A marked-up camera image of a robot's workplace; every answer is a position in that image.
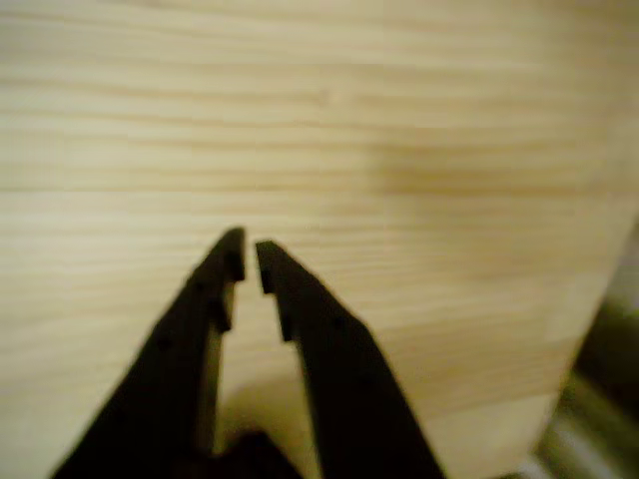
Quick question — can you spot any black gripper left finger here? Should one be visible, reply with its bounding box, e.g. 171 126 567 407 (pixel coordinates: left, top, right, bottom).
49 227 248 479

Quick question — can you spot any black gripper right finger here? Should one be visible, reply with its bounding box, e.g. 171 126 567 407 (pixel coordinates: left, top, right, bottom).
254 239 449 479

